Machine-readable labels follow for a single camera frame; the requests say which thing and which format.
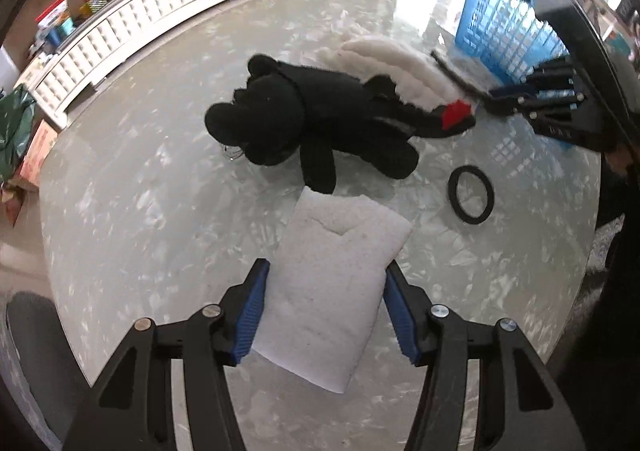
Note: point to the white tufted tv cabinet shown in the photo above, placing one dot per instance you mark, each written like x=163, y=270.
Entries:
x=125, y=26

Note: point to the blue plastic basket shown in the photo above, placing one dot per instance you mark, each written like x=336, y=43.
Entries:
x=500, y=26

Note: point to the black white fluffy plush toy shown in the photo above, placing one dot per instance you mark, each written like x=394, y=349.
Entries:
x=400, y=66

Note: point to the green plastic bag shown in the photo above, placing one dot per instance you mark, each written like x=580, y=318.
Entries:
x=15, y=126

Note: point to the person's dark clothing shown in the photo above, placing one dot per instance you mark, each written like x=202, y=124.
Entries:
x=625, y=281

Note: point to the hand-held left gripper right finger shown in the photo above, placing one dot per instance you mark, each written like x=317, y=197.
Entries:
x=400, y=316

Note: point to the red snack box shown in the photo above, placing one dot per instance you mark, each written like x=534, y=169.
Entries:
x=50, y=13

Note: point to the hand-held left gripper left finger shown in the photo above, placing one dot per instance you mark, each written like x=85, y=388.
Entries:
x=250, y=316

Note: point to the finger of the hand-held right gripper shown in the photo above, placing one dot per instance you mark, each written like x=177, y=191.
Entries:
x=545, y=76
x=540, y=113

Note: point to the cardboard box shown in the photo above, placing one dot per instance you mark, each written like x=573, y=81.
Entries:
x=40, y=151

